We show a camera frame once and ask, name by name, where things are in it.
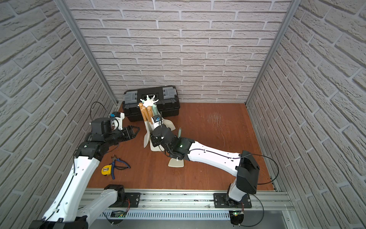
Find cream utensil rack stand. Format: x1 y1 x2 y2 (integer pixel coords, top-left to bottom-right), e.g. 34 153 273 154
138 95 175 152

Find cream spatula wooden handle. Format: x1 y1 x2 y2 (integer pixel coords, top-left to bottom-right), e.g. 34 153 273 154
138 102 150 148

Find cream spatula green handle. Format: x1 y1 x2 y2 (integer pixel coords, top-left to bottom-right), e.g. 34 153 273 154
167 127 185 168

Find cream slotted turner wooden handle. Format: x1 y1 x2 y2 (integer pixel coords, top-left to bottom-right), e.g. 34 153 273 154
145 106 154 125

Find grey spatula green handle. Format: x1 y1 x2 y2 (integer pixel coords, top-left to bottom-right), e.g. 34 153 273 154
152 104 159 116

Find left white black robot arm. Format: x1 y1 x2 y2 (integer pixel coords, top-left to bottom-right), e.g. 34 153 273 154
29 112 140 229

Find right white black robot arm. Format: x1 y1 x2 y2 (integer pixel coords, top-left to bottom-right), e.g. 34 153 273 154
144 124 260 208

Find black plastic toolbox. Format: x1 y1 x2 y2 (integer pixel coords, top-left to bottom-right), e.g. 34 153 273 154
122 85 180 122

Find yellow tape measure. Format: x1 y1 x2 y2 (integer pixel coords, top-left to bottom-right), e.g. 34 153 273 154
101 164 112 176

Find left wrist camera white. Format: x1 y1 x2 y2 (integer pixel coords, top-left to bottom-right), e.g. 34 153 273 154
110 112 125 130

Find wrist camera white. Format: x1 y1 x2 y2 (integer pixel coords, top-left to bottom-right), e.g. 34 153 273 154
152 114 162 130
110 112 125 130

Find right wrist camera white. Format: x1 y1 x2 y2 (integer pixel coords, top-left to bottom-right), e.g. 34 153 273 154
152 114 162 130

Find blue handled pliers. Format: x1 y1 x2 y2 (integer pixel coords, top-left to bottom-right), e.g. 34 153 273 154
111 155 131 180

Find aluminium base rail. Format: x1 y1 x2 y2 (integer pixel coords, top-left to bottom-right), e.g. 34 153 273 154
98 189 295 220

